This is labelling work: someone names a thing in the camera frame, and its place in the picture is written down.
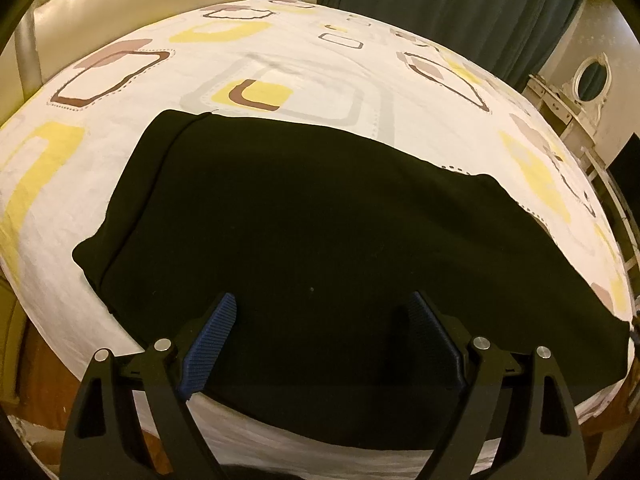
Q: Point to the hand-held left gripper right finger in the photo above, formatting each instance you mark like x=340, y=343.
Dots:
x=432, y=332

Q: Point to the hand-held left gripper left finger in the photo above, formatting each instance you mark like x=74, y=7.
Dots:
x=210, y=332

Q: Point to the oval white-framed mirror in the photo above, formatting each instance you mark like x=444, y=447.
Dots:
x=592, y=77

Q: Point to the white dressing table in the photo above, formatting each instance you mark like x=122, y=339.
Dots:
x=575, y=120

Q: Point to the cream padded headboard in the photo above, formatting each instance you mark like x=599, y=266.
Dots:
x=125, y=5

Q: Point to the patterned white bed sheet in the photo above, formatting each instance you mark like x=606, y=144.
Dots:
x=325, y=70

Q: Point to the black pants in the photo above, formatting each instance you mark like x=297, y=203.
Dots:
x=310, y=220

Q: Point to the black television screen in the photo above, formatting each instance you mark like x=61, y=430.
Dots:
x=627, y=165

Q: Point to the dark green curtain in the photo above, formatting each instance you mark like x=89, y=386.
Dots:
x=450, y=5

